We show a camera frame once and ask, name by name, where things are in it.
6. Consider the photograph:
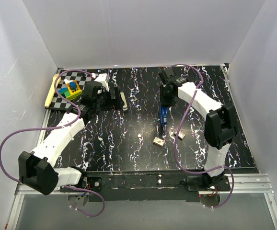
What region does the white cream stapler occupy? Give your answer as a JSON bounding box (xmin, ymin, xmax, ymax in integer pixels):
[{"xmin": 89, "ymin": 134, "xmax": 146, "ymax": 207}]
[{"xmin": 120, "ymin": 92, "xmax": 128, "ymax": 111}]

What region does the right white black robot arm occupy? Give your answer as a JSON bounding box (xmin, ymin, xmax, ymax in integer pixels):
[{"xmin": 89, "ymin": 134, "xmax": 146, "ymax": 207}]
[{"xmin": 159, "ymin": 66, "xmax": 238, "ymax": 191}]

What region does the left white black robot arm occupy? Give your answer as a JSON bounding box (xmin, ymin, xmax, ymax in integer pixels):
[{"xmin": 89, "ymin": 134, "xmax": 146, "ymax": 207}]
[{"xmin": 18, "ymin": 81, "xmax": 125, "ymax": 195}]

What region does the colourful toy block assembly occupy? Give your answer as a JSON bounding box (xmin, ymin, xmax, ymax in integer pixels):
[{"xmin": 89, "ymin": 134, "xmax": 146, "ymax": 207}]
[{"xmin": 58, "ymin": 80, "xmax": 82, "ymax": 101}]

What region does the staple box right one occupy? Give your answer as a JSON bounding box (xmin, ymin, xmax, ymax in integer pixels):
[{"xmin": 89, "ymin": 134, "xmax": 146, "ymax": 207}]
[{"xmin": 178, "ymin": 131, "xmax": 185, "ymax": 139}]

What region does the staple box near centre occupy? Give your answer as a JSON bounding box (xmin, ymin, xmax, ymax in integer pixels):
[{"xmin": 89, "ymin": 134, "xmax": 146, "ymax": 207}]
[{"xmin": 153, "ymin": 137, "xmax": 164, "ymax": 147}]

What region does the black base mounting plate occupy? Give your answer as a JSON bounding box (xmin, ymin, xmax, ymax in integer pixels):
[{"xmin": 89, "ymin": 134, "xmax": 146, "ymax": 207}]
[{"xmin": 59, "ymin": 170, "xmax": 231, "ymax": 203}]

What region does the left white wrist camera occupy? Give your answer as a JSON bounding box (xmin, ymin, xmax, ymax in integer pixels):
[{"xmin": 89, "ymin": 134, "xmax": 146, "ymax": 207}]
[{"xmin": 95, "ymin": 73, "xmax": 109, "ymax": 91}]

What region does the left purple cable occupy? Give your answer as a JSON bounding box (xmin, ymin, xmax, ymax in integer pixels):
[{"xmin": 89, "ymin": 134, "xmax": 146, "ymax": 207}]
[{"xmin": 0, "ymin": 69, "xmax": 105, "ymax": 218}]

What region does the purple cable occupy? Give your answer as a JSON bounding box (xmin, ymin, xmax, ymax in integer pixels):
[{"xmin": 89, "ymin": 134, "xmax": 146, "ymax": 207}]
[
  {"xmin": 173, "ymin": 63, "xmax": 235, "ymax": 208},
  {"xmin": 0, "ymin": 69, "xmax": 105, "ymax": 218}
]

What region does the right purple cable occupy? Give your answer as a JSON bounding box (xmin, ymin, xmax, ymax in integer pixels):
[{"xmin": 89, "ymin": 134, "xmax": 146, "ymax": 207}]
[{"xmin": 173, "ymin": 63, "xmax": 235, "ymax": 208}]

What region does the aluminium frame rail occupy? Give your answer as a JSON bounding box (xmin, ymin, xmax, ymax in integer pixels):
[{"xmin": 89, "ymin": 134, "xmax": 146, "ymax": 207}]
[{"xmin": 5, "ymin": 174, "xmax": 69, "ymax": 230}]

